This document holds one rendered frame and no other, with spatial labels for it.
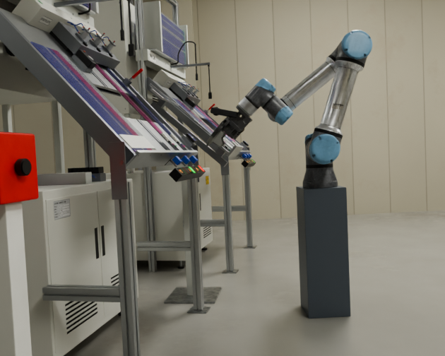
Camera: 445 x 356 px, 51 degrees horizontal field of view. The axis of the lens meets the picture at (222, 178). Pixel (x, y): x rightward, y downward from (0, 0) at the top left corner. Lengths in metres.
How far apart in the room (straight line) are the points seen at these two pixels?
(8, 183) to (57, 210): 0.53
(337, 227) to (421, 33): 3.89
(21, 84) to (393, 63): 4.18
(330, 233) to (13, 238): 1.29
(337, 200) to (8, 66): 1.43
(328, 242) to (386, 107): 3.51
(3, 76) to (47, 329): 0.97
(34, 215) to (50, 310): 0.31
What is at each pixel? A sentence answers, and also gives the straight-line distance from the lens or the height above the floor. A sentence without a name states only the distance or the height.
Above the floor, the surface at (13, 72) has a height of 1.08.
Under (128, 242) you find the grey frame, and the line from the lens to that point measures 1.43.
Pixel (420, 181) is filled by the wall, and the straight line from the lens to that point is 5.53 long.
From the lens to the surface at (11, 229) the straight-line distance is 1.18.
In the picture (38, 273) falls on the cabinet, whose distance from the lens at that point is 1.64.
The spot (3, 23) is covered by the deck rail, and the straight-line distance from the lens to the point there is 1.71.
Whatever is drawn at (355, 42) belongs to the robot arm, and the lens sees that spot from 1.95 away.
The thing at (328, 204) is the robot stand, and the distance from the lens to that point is 2.01.
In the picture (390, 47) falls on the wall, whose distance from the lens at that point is 5.51.
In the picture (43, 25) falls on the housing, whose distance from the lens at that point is 1.95.
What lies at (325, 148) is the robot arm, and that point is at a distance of 1.88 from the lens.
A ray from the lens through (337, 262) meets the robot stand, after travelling 2.06.
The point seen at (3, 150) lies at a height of 0.74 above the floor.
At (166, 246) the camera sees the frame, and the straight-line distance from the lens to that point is 2.20.
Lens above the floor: 0.70
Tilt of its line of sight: 3 degrees down
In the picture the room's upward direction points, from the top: 3 degrees counter-clockwise
